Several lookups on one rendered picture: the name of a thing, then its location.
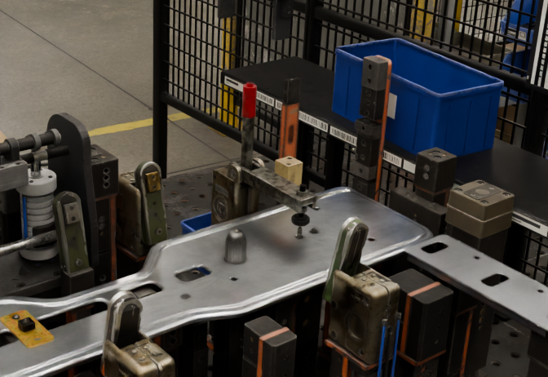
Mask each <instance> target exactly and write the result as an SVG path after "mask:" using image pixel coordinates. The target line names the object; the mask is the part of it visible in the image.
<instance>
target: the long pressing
mask: <svg viewBox="0 0 548 377"><path fill-rule="evenodd" d="M314 194H315V195H316V196H317V198H316V208H318V209H319V210H314V208H313V209H312V208H310V207H309V206H306V207H307V212H306V213H304V214H306V215H308V216H309V217H310V223H309V224H307V225H306V226H300V227H302V230H303V232H302V237H303V238H296V236H297V231H298V227H299V226H296V225H294V224H293V223H292V222H291V217H292V215H294V214H296V213H297V212H296V211H293V210H292V209H290V208H288V207H287V206H285V205H283V204H280V205H277V206H273V207H270V208H267V209H264V210H261V211H257V212H255V213H251V214H248V215H244V216H241V217H238V218H235V219H233V220H228V221H225V222H222V223H220V224H215V225H212V226H210V227H207V228H202V229H199V230H197V231H194V232H190V233H186V234H184V235H181V236H177V237H173V238H171V239H167V240H165V241H162V242H158V243H157V244H156V245H154V246H153V247H152V248H151V249H150V251H149V253H148V255H147V258H146V260H145V261H144V265H143V267H142V268H141V269H140V270H139V271H138V272H137V273H135V274H132V275H130V276H127V277H123V278H120V279H117V280H115V281H112V282H108V283H105V284H103V285H100V286H95V287H92V288H90V289H87V290H84V291H80V292H78V293H75V294H72V295H68V296H65V297H61V298H56V299H39V298H31V297H23V296H14V295H7V296H0V318H1V317H3V316H6V315H8V314H11V313H15V312H18V311H20V310H26V311H28V312H29V313H30V314H31V315H32V316H33V317H34V318H35V319H36V320H37V321H38V322H39V321H41V320H44V319H47V318H49V317H54V316H56V315H59V314H61V313H65V312H67V311H70V310H73V309H75V308H80V307H82V306H85V305H88V304H92V303H94V302H104V303H105V304H107V305H108V303H109V302H110V300H111V299H112V297H113V296H114V295H116V294H118V293H119V292H121V291H130V290H133V289H135V288H138V287H141V286H145V285H147V284H154V285H156V286H158V287H159V288H161V291H160V292H157V293H155V294H152V295H148V296H146V297H143V298H141V299H139V301H140V302H141V304H142V305H143V311H142V312H141V313H140V316H141V322H140V328H139V330H140V331H142V332H143V333H144V334H145V335H146V336H147V337H149V338H150V339H152V338H155V337H158V336H159V335H164V334H165V333H168V332H171V331H173V330H177V329H179V328H181V327H184V326H187V325H190V324H193V323H196V322H207V321H214V320H223V319H230V318H237V317H244V316H247V315H249V314H251V313H255V312H257V311H259V310H262V309H265V308H268V307H270V306H272V305H275V304H278V303H280V302H283V301H285V300H288V299H291V298H293V297H295V296H298V295H301V294H304V293H306V292H308V291H312V290H315V289H316V288H319V287H322V286H324V285H325V282H326V279H327V276H328V272H329V267H330V265H331V261H332V258H333V255H334V249H335V247H336V243H337V240H338V234H339V232H340V228H341V227H342V226H343V224H344V223H345V222H346V221H347V220H348V219H350V218H351V217H353V216H356V217H358V218H359V219H360V220H362V221H363V222H364V223H365V224H366V225H367V226H368V227H369V231H368V236H367V238H366V242H365V246H364V247H363V249H362V256H361V258H360V262H361V263H363V264H365V265H367V266H369V267H370V268H372V267H374V266H376V265H379V264H382V263H385V262H387V261H389V260H391V259H394V258H397V257H400V256H402V255H405V254H406V253H405V252H404V249H405V248H406V247H408V246H412V245H414V244H417V243H419V242H423V241H425V240H427V239H430V238H432V237H433V233H432V232H431V230H430V229H428V228H427V227H425V226H423V225H421V224H419V223H418V222H416V221H414V220H411V219H410V218H408V217H406V216H404V215H402V214H400V213H399V212H397V211H394V210H392V209H391V208H389V207H387V206H384V205H383V204H381V203H379V202H377V201H375V200H373V199H372V198H370V197H367V196H365V195H364V194H362V193H359V192H357V191H355V189H353V188H349V187H336V188H331V189H328V190H325V191H322V192H319V193H314ZM235 228H238V229H240V230H242V231H243V232H244V234H245V237H246V261H245V262H244V263H241V264H231V263H228V262H227V261H226V260H225V259H224V258H225V242H226V238H227V235H228V233H229V232H230V231H231V230H233V229H235ZM312 228H315V229H316V231H317V233H310V232H311V230H312ZM370 238H371V239H373V240H374V241H370V240H368V239H370ZM194 268H204V269H205V270H207V271H208V272H210V274H209V275H207V276H204V277H200V278H198V279H195V280H192V281H190V282H183V281H181V280H179V279H178V278H177V277H176V275H177V274H180V273H184V272H187V271H189V270H191V269H194ZM232 278H236V279H237V280H235V281H233V280H232ZM183 295H188V296H189V297H188V298H184V297H183ZM107 311H108V310H105V311H103V312H101V313H96V314H94V315H91V316H89V317H84V318H82V319H80V320H77V321H75V322H70V323H68V324H65V325H62V326H59V327H56V328H54V329H51V330H49V332H50V333H51V334H52V335H54V340H52V341H51V342H48V343H45V344H42V345H39V346H37V347H34V348H26V347H25V346H24V345H23V344H22V343H21V342H20V341H19V340H18V339H17V341H15V342H14V343H11V344H7V345H4V346H2V347H0V377H51V376H53V375H57V374H59V373H62V372H64V371H67V370H70V369H72V368H75V367H77V366H81V365H83V364H86V363H88V362H90V361H94V360H96V359H99V358H101V357H102V356H103V353H102V351H103V344H104V332H105V325H106V318H107ZM2 333H11V332H10V331H9V330H8V329H7V328H6V327H5V326H4V325H3V324H2V323H1V322H0V334H2Z"/></svg>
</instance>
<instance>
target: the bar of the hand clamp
mask: <svg viewBox="0 0 548 377"><path fill-rule="evenodd" d="M232 164H237V165H238V166H239V167H240V168H241V170H242V181H243V182H245V183H247V184H248V185H250V186H252V187H254V188H255V189H257V190H259V191H260V192H262V193H264V194H266V195H268V196H269V197H271V198H273V199H275V200H276V201H278V202H280V203H281V204H283V205H285V206H287V207H288V208H290V209H292V210H293V211H296V212H297V213H296V214H294V215H292V217H291V222H292V223H293V224H294V225H296V226H306V225H307V224H309V223H310V217H309V216H308V215H306V214H304V213H306V212H307V207H306V206H309V207H310V208H312V209H313V208H316V198H317V196H316V195H315V194H314V193H311V192H309V191H308V190H307V189H306V185H305V184H300V185H299V186H298V185H297V184H295V183H293V182H291V181H289V180H288V179H286V178H284V177H282V176H280V175H278V174H277V173H275V172H273V171H271V170H269V169H267V168H266V167H264V166H262V165H260V164H258V163H257V162H254V161H253V160H252V167H253V170H252V171H250V170H249V169H247V168H245V167H243V166H242V165H240V164H238V163H236V162H231V165H232Z"/></svg>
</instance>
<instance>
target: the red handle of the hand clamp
mask: <svg viewBox="0 0 548 377"><path fill-rule="evenodd" d="M256 95H257V86H256V85H254V83H253V82H247V83H246V84H245V85H243V96H242V117H243V119H242V139H241V165H242V166H243V167H245V168H247V169H249V170H250V171H252V170H253V167H252V160H253V142H254V117H255V113H256Z"/></svg>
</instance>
